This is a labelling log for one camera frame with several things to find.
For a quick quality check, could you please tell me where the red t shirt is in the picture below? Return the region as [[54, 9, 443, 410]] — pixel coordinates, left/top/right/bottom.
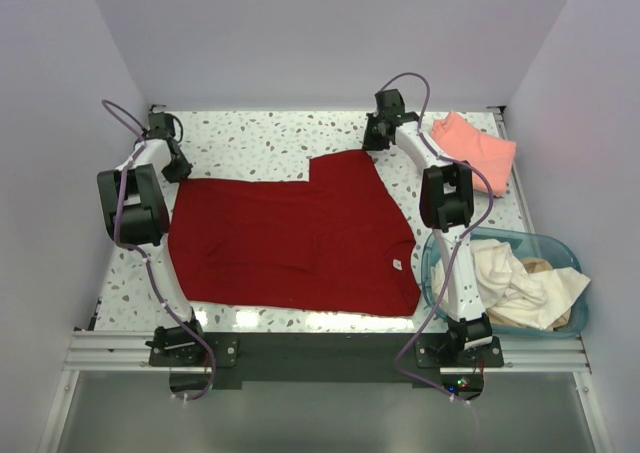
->
[[168, 150, 421, 317]]

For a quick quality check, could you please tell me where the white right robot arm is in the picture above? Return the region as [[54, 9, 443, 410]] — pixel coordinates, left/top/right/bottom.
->
[[363, 89, 493, 366]]

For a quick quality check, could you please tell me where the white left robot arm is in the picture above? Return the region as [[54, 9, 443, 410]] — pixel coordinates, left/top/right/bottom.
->
[[97, 107, 208, 366]]

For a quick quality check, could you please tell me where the folded salmon pink t shirt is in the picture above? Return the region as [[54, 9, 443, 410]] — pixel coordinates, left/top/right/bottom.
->
[[431, 111, 517, 197]]

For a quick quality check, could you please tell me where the teal plastic laundry basket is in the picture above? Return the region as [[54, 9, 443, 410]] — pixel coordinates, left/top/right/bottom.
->
[[421, 227, 590, 348]]

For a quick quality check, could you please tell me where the cream t shirt in basket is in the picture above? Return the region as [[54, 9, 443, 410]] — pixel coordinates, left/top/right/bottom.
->
[[430, 237, 591, 332]]

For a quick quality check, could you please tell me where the aluminium frame rail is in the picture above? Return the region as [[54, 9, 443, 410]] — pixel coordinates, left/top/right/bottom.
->
[[64, 331, 591, 373]]

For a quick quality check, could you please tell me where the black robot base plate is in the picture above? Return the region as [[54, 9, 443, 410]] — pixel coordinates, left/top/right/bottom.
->
[[146, 327, 505, 396]]

